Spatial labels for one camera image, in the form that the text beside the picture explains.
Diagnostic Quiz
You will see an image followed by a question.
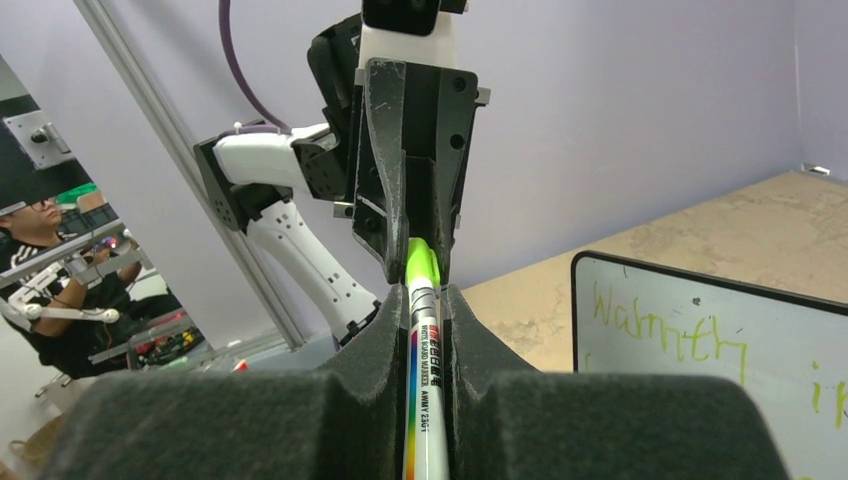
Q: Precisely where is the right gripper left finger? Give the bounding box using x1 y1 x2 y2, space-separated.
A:
41 285 408 479

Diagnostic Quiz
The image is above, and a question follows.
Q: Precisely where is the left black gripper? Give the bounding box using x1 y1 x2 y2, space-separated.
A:
304 13 491 284

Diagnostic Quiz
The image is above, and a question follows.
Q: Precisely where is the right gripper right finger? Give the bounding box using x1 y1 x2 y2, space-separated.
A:
442 286 789 479

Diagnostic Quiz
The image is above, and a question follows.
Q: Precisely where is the white whiteboard marker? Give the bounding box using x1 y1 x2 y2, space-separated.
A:
402 277 450 479

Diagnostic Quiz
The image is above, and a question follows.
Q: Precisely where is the green marker cap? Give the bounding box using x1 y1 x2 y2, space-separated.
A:
405 237 441 287

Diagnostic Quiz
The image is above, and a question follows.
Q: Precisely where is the small black-framed whiteboard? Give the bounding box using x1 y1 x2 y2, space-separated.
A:
570 250 847 479

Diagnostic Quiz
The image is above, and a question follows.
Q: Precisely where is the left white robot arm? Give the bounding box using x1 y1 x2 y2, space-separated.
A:
194 1 490 347

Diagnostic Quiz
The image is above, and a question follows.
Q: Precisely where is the seated operator person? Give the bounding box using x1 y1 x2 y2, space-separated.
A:
1 199 181 379

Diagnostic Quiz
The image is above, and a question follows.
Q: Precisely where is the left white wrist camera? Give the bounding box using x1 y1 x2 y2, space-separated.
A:
358 0 468 69

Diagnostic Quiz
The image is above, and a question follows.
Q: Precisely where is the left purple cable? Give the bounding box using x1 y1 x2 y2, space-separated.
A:
217 0 293 134

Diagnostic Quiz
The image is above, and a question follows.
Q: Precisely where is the aluminium frame post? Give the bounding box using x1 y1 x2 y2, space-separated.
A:
75 1 308 351

